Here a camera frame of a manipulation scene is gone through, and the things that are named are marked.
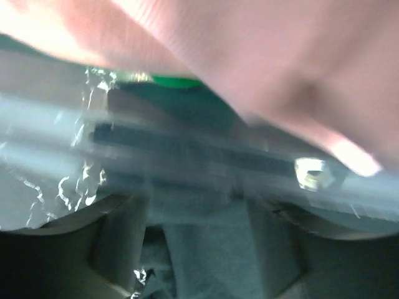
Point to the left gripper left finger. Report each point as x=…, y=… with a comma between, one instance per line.
x=91, y=253

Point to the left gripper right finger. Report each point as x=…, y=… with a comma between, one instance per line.
x=343, y=258

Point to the black t shirt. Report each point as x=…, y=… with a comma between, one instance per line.
x=213, y=243

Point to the clear plastic bin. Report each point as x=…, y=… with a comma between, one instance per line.
x=60, y=119

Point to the green t shirt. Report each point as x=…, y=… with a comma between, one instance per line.
x=175, y=82

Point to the pink t shirt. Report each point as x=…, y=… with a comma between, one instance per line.
x=323, y=71

